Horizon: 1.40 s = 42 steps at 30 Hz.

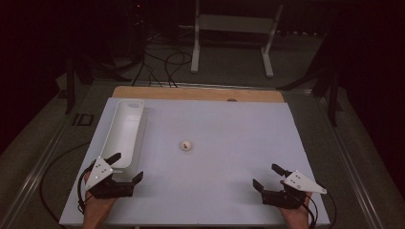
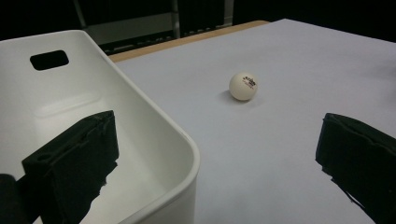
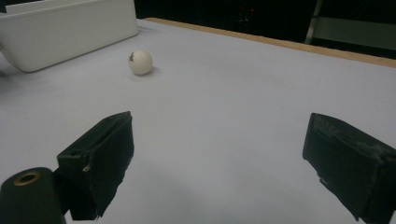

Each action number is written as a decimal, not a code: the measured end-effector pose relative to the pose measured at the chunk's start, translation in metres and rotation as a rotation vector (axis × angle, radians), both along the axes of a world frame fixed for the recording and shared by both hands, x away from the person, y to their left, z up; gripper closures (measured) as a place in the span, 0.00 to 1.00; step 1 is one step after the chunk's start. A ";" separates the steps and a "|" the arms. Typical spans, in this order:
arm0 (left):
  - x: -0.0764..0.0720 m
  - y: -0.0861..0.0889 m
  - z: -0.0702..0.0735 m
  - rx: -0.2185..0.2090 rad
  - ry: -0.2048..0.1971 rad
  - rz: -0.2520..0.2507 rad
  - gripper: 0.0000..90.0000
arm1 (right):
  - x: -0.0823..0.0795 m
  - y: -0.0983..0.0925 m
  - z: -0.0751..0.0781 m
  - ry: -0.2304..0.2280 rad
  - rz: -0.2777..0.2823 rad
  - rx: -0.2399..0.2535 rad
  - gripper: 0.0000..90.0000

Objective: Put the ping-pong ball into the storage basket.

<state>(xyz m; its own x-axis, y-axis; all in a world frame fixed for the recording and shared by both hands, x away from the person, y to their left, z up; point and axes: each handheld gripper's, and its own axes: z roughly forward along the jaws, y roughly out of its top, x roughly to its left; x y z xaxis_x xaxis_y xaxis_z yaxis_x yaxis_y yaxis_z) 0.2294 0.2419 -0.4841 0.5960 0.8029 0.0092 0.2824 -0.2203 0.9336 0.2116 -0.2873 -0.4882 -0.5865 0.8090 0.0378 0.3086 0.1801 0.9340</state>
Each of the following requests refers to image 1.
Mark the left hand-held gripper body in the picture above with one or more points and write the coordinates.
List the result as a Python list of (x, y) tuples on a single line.
[(99, 171)]

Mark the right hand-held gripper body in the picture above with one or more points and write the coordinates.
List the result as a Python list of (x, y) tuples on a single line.
[(301, 184)]

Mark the white plastic bin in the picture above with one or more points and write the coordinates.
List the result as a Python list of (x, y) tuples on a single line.
[(122, 136)]

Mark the white table tennis ball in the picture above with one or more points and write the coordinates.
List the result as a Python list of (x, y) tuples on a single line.
[(186, 145)]

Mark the person's right hand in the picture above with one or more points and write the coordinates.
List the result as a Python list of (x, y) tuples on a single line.
[(296, 218)]

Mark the person's left hand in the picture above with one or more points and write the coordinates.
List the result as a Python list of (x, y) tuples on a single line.
[(97, 210)]

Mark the white table mat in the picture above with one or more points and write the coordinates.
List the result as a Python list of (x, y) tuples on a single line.
[(223, 178)]

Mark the black stand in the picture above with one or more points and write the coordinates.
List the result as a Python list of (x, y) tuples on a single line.
[(332, 95), (70, 86)]

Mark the black floor bracket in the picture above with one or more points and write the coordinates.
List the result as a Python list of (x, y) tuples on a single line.
[(83, 120)]

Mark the metal floor rail frame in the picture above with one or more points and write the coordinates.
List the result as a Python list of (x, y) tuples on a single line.
[(223, 85)]

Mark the white metal stand frame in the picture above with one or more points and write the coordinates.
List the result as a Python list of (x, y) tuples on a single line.
[(235, 24)]

